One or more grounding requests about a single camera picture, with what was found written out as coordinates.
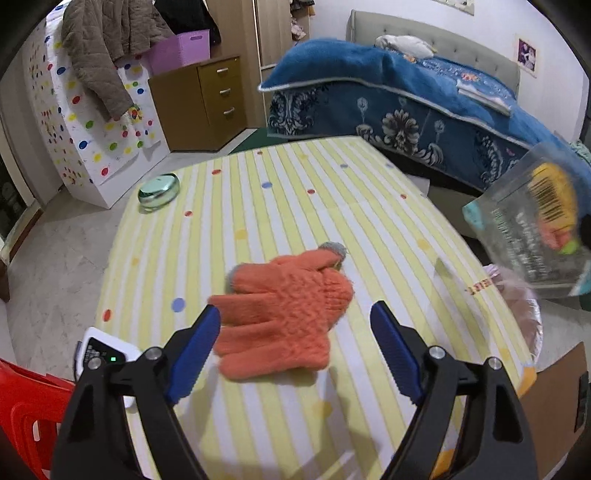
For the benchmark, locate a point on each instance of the green floor rug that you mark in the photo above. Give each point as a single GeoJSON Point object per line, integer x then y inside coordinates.
{"type": "Point", "coordinates": [249, 138]}

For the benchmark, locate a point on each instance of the wooden drawer cabinet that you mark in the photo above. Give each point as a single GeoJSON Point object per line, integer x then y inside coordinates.
{"type": "Point", "coordinates": [221, 101]}

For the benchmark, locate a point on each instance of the grey upholstered bed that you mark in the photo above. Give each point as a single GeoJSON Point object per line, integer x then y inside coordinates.
{"type": "Point", "coordinates": [461, 41]}

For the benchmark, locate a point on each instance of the grey white cloth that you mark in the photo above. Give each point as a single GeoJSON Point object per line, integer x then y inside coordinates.
{"type": "Point", "coordinates": [406, 45]}

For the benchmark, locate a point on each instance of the brown quilted jacket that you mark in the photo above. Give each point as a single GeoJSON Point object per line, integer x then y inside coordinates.
{"type": "Point", "coordinates": [97, 55]}

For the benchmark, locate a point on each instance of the black jacket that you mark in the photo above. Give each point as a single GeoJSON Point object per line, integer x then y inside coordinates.
{"type": "Point", "coordinates": [184, 16]}

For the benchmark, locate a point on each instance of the black flat device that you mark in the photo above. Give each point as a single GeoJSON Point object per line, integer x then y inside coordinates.
{"type": "Point", "coordinates": [582, 401]}

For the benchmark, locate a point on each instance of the brown cardboard box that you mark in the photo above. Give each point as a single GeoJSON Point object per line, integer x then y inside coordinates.
{"type": "Point", "coordinates": [549, 406]}

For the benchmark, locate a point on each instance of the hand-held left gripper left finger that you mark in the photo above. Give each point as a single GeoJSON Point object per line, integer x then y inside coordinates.
{"type": "Point", "coordinates": [194, 355]}

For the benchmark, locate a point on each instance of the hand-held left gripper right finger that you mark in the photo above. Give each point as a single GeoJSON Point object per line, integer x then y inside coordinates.
{"type": "Point", "coordinates": [397, 355]}

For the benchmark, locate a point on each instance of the orange knit glove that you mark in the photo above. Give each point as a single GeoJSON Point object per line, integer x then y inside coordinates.
{"type": "Point", "coordinates": [286, 314]}

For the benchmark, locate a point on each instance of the bin with pink liner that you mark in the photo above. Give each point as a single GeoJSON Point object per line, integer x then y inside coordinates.
{"type": "Point", "coordinates": [526, 314]}

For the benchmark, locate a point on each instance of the white mobile router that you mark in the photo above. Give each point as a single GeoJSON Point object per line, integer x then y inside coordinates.
{"type": "Point", "coordinates": [104, 350]}

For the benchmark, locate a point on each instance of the small wall picture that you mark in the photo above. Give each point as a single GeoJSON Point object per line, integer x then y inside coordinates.
{"type": "Point", "coordinates": [526, 56]}

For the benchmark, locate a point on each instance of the round green metal tin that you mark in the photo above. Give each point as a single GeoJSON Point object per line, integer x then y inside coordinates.
{"type": "Point", "coordinates": [159, 191]}

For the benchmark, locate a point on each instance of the hanging clothes in wardrobe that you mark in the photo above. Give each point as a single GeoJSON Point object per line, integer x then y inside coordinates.
{"type": "Point", "coordinates": [300, 30]}

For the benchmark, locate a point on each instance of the purple plastic basket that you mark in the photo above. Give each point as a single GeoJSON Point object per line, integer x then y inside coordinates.
{"type": "Point", "coordinates": [178, 53]}

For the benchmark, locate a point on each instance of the red plastic stool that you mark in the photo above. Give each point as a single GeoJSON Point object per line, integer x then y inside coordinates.
{"type": "Point", "coordinates": [32, 415]}

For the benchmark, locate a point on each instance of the clear packet with yellow label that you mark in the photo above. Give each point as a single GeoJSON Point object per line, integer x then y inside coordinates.
{"type": "Point", "coordinates": [517, 230]}

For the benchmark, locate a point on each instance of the wall poster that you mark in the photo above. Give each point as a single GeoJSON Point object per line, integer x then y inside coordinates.
{"type": "Point", "coordinates": [461, 5]}

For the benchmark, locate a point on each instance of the bed with blue blanket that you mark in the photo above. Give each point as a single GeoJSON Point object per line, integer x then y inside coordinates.
{"type": "Point", "coordinates": [369, 78]}

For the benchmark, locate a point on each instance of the polka dot white cabinet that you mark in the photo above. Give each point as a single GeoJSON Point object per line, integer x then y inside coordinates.
{"type": "Point", "coordinates": [92, 152]}

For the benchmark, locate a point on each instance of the wooden wardrobe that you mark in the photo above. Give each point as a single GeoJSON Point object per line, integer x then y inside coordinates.
{"type": "Point", "coordinates": [272, 27]}

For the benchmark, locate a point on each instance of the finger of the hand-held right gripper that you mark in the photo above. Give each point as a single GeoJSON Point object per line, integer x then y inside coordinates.
{"type": "Point", "coordinates": [582, 286]}

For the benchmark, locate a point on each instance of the white folded paper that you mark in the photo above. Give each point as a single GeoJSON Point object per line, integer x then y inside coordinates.
{"type": "Point", "coordinates": [485, 94]}

